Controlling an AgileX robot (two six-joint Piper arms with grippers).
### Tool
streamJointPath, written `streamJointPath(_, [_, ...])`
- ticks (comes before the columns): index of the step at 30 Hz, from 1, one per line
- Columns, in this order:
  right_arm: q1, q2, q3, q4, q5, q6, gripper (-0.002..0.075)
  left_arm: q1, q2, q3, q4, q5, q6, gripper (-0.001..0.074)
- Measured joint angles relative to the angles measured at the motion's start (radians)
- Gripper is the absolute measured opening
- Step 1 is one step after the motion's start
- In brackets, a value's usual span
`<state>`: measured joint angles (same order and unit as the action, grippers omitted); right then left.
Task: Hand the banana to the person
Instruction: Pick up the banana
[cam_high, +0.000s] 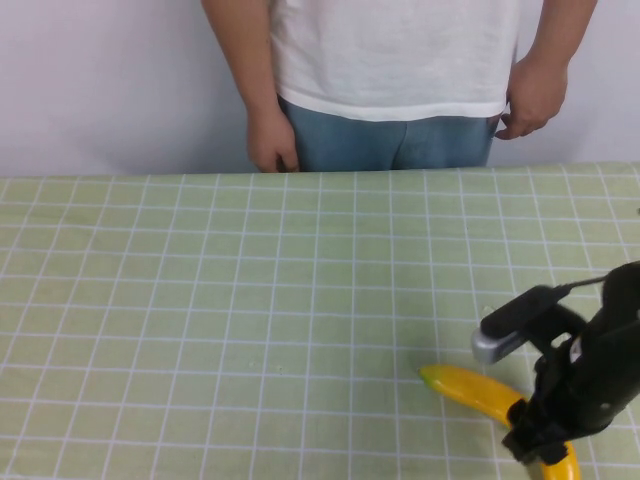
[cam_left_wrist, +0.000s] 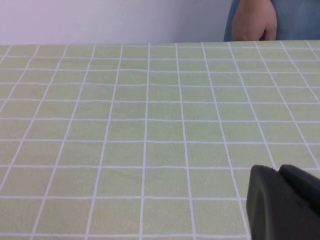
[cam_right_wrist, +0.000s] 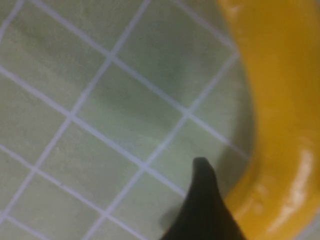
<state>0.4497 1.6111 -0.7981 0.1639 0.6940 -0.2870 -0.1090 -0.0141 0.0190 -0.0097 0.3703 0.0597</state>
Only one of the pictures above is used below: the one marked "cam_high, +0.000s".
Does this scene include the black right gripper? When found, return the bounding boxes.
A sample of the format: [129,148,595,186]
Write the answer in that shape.
[501,308,640,465]

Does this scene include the yellow plastic banana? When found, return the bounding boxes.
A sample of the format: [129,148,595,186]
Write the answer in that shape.
[418,364,582,480]

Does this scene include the person's left forearm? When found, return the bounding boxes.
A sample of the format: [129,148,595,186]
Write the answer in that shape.
[518,0,599,70]

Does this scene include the person's right forearm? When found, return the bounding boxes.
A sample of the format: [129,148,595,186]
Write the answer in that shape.
[200,0,281,117]

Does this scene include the person's left hand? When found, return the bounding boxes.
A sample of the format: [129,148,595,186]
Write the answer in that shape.
[494,53,570,142]

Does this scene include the person's right hand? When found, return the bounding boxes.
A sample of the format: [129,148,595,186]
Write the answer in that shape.
[245,105,302,174]

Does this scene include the green checked tablecloth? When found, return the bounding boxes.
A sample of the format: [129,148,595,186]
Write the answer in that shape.
[0,162,640,480]

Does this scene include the blue jeans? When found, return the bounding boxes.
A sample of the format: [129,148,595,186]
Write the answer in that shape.
[277,96,497,173]

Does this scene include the white t-shirt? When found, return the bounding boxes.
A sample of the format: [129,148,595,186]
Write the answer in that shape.
[266,0,522,123]

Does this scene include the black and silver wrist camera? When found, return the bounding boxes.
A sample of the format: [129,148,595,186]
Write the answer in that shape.
[470,285,587,366]

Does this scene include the black camera cable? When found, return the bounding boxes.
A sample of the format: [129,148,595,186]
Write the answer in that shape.
[553,273,617,293]

